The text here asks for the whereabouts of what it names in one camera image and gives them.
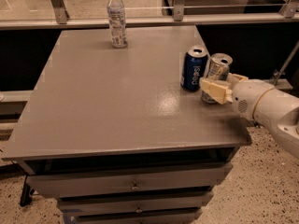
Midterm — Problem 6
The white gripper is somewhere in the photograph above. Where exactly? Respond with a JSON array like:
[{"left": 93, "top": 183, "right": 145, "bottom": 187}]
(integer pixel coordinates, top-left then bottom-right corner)
[{"left": 200, "top": 73, "right": 274, "bottom": 120}]

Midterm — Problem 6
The silver redbull can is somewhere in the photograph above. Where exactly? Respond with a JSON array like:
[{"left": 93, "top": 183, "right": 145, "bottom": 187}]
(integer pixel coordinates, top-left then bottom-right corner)
[{"left": 200, "top": 52, "right": 234, "bottom": 105}]

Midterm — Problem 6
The blue pepsi can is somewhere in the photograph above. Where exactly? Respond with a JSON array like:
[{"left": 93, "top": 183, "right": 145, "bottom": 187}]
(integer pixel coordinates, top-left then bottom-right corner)
[{"left": 180, "top": 45, "right": 208, "bottom": 91}]

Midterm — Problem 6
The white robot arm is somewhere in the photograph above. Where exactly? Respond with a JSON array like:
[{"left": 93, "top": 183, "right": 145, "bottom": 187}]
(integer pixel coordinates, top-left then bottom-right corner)
[{"left": 200, "top": 73, "right": 299, "bottom": 158}]

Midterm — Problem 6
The top grey drawer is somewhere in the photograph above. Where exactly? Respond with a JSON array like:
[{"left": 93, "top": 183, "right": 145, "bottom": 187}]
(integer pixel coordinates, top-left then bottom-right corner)
[{"left": 27, "top": 162, "right": 233, "bottom": 198}]

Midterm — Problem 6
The grey drawer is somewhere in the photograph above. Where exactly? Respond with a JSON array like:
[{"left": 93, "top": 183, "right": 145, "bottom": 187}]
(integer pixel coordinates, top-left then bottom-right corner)
[
  {"left": 64, "top": 208, "right": 202, "bottom": 224},
  {"left": 27, "top": 162, "right": 233, "bottom": 198},
  {"left": 58, "top": 189, "right": 213, "bottom": 217}
]

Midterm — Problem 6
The grey drawer cabinet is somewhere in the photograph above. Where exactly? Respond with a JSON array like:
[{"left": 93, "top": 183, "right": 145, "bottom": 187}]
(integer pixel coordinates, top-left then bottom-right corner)
[{"left": 1, "top": 25, "right": 253, "bottom": 224}]

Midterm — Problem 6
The clear plastic water bottle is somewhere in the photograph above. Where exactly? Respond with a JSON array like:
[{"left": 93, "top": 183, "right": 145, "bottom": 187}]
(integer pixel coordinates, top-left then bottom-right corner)
[{"left": 107, "top": 0, "right": 127, "bottom": 48}]

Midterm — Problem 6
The bottom grey drawer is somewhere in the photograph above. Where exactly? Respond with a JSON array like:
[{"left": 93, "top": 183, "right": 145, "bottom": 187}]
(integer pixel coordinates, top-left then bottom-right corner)
[{"left": 64, "top": 208, "right": 202, "bottom": 224}]

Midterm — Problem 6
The middle grey drawer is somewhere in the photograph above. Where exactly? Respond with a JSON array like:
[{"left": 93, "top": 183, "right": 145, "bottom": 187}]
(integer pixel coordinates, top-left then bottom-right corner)
[{"left": 58, "top": 189, "right": 213, "bottom": 217}]

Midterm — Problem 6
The metal railing frame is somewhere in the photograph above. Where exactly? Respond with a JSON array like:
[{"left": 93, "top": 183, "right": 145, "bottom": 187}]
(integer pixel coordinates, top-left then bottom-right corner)
[{"left": 0, "top": 0, "right": 298, "bottom": 30}]

